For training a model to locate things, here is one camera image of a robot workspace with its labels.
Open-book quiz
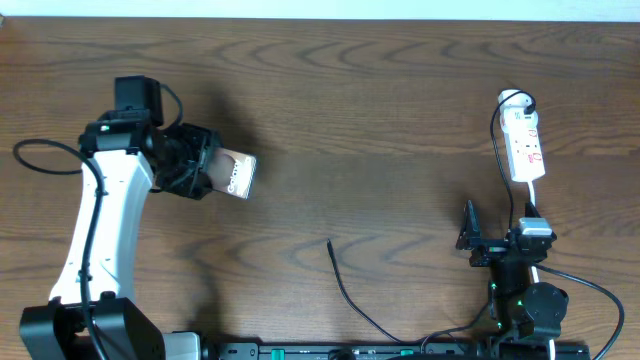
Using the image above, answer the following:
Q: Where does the black charger cable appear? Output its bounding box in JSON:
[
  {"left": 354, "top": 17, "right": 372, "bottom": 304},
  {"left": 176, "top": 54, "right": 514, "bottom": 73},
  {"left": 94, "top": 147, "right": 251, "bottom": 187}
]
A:
[{"left": 326, "top": 89, "right": 538, "bottom": 346}]

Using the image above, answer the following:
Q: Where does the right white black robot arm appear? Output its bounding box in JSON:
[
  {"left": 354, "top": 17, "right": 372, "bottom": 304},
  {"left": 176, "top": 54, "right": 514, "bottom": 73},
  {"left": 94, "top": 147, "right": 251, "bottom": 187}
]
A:
[{"left": 456, "top": 202, "right": 569, "bottom": 359}]

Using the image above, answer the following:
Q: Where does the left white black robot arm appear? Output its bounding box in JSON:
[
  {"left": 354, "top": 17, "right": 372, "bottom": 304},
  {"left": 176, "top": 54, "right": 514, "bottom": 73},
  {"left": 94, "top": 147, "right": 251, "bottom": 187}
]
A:
[{"left": 19, "top": 110, "right": 220, "bottom": 359}]

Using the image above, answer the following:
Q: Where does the white power strip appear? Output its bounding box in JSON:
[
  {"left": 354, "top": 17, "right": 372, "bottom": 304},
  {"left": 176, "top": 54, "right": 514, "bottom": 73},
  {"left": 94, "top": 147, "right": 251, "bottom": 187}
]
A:
[{"left": 498, "top": 89, "right": 545, "bottom": 183}]

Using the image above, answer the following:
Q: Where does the white power strip cord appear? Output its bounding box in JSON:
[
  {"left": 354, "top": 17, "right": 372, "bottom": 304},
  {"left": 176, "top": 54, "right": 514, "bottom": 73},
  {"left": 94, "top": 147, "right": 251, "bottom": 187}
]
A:
[{"left": 526, "top": 180, "right": 557, "bottom": 360}]

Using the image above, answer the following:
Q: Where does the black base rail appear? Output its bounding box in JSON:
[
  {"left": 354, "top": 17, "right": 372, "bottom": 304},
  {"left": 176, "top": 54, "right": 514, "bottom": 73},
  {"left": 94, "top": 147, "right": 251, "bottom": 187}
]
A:
[{"left": 199, "top": 341, "right": 591, "bottom": 360}]

